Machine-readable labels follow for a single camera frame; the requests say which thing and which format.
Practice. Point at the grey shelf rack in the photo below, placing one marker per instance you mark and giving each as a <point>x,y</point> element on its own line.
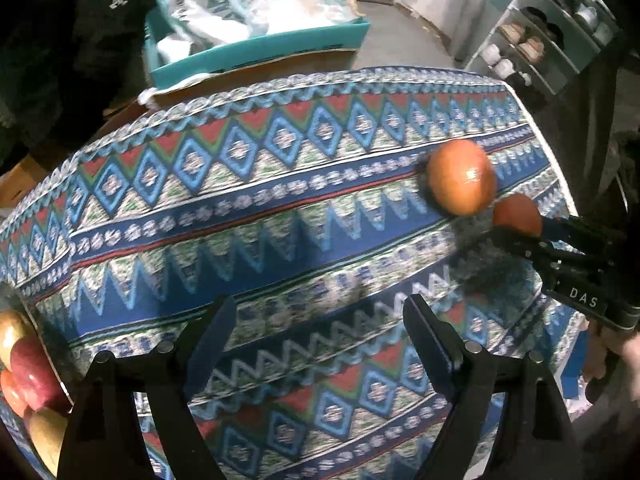
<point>545,30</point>

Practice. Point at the person's right hand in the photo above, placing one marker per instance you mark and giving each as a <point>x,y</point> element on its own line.
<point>607,355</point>

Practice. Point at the scalloped clear glass plate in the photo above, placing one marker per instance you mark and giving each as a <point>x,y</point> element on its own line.
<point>47,332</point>

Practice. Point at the blue patterned tablecloth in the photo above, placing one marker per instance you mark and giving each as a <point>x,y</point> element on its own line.
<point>300,210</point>

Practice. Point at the white printed plastic bag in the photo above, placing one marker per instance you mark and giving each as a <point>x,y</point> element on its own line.
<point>195,0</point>

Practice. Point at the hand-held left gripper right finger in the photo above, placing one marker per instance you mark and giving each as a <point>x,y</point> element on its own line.
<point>425,345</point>

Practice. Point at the teal plastic bin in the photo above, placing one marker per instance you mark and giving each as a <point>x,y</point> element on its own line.
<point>300,45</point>

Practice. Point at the small red apple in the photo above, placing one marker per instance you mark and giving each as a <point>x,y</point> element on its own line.
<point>37,375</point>

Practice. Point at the medium orange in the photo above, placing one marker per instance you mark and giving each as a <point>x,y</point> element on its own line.
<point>517,215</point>

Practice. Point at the flat cardboard box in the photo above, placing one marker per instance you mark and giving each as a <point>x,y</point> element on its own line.
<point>260,72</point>

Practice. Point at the large yellow-green apple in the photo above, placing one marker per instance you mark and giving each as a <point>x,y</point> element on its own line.
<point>47,440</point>

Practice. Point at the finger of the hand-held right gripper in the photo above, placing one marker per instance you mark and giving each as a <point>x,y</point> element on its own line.
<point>520,245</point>
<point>575,227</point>

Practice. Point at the clear plastic bag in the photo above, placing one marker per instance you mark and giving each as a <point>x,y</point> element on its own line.
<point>300,5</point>

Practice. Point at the large orange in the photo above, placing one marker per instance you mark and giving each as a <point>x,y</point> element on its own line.
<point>462,180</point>

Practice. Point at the dark brown cardboard box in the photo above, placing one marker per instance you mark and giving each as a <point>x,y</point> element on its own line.
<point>20,182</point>

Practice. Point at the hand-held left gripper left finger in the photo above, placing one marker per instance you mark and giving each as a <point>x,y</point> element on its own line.
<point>212,345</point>

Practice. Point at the dark hanging clothing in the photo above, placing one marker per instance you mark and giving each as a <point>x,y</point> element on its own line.
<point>60,50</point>

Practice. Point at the tiny orange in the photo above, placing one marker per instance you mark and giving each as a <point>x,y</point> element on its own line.
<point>11,392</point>

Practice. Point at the small yellow-green apple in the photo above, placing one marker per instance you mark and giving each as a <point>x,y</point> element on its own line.
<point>12,335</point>

